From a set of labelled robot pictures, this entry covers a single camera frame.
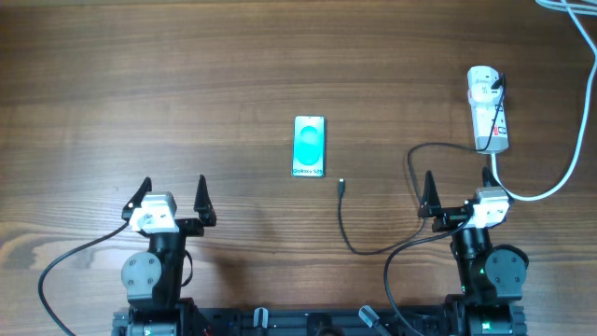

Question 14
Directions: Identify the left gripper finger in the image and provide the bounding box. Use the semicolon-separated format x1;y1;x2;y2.
193;175;216;227
121;177;152;221

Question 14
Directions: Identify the Galaxy S25 smartphone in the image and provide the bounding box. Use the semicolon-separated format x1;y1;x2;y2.
291;116;326;177

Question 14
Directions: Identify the black USB-C charging cable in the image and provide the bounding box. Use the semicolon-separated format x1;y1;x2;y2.
337;72;507;257

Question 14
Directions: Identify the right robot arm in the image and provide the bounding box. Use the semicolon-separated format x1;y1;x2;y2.
418;167;529;336

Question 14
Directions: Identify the white USB charger plug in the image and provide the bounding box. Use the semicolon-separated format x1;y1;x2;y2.
467;78;504;106

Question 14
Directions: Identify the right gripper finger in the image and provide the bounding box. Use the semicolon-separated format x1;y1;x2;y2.
418;171;442;218
481;166;514;203

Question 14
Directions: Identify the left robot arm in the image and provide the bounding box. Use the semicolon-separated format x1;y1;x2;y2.
111;175;216;336

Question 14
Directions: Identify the white power strip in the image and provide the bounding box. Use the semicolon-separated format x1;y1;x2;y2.
467;65;509;154

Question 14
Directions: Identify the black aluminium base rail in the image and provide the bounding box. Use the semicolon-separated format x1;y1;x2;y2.
111;304;528;336

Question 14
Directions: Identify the white power strip cord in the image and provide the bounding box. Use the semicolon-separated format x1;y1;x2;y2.
490;0;597;203

